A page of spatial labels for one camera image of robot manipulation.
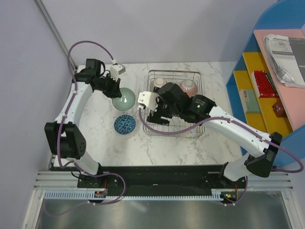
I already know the pale green box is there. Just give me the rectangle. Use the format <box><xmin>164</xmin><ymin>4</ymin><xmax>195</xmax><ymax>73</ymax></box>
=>
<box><xmin>239</xmin><ymin>89</ymin><xmax>261</xmax><ymax>114</ymax></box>

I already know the leaf pattern bowl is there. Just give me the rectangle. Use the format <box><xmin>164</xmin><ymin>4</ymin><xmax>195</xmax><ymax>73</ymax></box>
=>
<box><xmin>179</xmin><ymin>80</ymin><xmax>198</xmax><ymax>97</ymax></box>

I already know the aluminium corner profile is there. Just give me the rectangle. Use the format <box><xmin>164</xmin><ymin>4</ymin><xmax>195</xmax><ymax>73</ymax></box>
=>
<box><xmin>33</xmin><ymin>0</ymin><xmax>69</xmax><ymax>57</ymax></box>

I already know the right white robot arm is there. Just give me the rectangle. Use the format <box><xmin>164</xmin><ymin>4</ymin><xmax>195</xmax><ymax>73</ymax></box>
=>
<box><xmin>138</xmin><ymin>83</ymin><xmax>283</xmax><ymax>188</ymax></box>

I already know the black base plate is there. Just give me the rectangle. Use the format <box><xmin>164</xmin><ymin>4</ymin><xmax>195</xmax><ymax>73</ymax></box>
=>
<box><xmin>77</xmin><ymin>165</ymin><xmax>245</xmax><ymax>196</ymax></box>

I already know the metal wire dish rack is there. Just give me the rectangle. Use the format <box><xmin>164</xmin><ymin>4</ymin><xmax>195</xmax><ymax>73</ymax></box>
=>
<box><xmin>142</xmin><ymin>70</ymin><xmax>204</xmax><ymax>137</ymax></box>

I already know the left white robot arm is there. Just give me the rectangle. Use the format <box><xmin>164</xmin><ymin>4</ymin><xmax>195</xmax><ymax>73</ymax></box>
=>
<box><xmin>44</xmin><ymin>59</ymin><xmax>125</xmax><ymax>187</ymax></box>

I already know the spiral bound booklet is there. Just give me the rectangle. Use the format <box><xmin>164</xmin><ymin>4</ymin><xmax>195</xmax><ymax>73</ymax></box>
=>
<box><xmin>263</xmin><ymin>34</ymin><xmax>305</xmax><ymax>88</ymax></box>

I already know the pale green ribbed bowl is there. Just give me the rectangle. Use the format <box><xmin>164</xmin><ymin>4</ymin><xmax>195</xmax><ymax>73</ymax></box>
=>
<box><xmin>112</xmin><ymin>88</ymin><xmax>135</xmax><ymax>111</ymax></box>

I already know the red patterned box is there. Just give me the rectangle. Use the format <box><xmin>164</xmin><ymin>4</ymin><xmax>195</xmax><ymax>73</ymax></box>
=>
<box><xmin>251</xmin><ymin>71</ymin><xmax>279</xmax><ymax>98</ymax></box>

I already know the brown square pattern bowl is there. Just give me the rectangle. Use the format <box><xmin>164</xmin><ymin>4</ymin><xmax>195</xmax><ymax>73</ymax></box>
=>
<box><xmin>153</xmin><ymin>78</ymin><xmax>167</xmax><ymax>91</ymax></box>

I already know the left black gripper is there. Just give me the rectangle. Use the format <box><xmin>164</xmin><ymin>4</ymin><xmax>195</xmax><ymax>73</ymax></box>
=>
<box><xmin>95</xmin><ymin>73</ymin><xmax>121</xmax><ymax>99</ymax></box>

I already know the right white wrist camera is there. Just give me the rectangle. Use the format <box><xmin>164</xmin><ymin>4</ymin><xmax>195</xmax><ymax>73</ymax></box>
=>
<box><xmin>138</xmin><ymin>91</ymin><xmax>159</xmax><ymax>112</ymax></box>

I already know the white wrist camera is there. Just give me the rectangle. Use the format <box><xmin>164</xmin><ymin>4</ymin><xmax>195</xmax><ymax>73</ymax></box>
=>
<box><xmin>138</xmin><ymin>91</ymin><xmax>159</xmax><ymax>112</ymax></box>
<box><xmin>110</xmin><ymin>64</ymin><xmax>126</xmax><ymax>81</ymax></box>

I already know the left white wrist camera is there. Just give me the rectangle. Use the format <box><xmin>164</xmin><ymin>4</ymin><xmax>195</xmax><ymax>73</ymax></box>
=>
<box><xmin>110</xmin><ymin>64</ymin><xmax>126</xmax><ymax>81</ymax></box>

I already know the white cable duct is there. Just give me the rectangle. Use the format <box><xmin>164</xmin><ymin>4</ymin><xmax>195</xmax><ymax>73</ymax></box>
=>
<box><xmin>43</xmin><ymin>190</ymin><xmax>237</xmax><ymax>201</ymax></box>

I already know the blue triangle pattern bowl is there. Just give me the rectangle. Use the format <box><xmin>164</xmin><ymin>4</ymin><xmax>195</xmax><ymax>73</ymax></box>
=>
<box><xmin>114</xmin><ymin>114</ymin><xmax>136</xmax><ymax>135</ymax></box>

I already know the aluminium rail frame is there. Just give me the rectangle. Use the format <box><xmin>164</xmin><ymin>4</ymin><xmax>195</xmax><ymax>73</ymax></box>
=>
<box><xmin>33</xmin><ymin>171</ymin><xmax>294</xmax><ymax>191</ymax></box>

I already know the brown small toy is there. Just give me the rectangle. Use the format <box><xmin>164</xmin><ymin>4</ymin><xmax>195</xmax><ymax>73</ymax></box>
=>
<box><xmin>272</xmin><ymin>100</ymin><xmax>286</xmax><ymax>117</ymax></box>

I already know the blue wooden shelf unit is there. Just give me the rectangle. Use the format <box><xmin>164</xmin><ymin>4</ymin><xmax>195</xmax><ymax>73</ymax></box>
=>
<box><xmin>226</xmin><ymin>0</ymin><xmax>305</xmax><ymax>167</ymax></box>

